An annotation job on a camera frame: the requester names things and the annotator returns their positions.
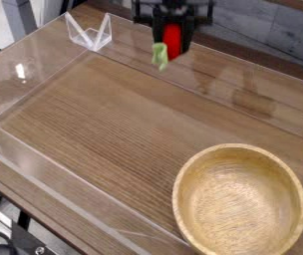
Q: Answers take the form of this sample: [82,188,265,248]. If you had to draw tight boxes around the clear acrylic tray walls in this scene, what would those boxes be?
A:
[0,10,303,255]

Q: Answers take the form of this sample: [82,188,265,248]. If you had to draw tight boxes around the grey post top left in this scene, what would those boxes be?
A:
[2,0,38,41]

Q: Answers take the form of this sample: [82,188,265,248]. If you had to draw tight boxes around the wooden bowl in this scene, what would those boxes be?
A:
[171,143,303,255]

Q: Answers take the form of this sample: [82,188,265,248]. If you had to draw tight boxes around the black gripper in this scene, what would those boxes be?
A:
[133,0,216,54]

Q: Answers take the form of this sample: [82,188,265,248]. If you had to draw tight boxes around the red plush strawberry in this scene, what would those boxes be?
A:
[151,24,182,71]

